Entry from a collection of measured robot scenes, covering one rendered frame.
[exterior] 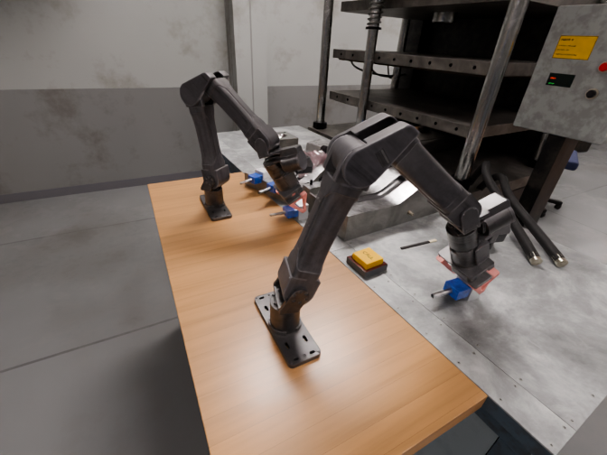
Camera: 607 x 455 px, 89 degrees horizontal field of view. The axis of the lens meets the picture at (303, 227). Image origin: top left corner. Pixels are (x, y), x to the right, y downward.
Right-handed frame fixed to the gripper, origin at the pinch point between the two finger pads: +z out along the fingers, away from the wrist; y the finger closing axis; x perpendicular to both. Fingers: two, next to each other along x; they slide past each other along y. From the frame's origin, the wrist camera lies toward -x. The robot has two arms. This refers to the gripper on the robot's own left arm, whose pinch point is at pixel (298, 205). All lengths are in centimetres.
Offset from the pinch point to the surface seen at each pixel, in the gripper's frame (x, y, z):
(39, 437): 129, 11, 24
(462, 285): -16, -52, 10
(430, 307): -7, -51, 9
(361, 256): -2.6, -32.1, 2.7
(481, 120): -82, -1, 19
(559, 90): -100, -18, 14
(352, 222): -8.6, -19.4, 3.0
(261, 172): 2.1, 24.5, -5.0
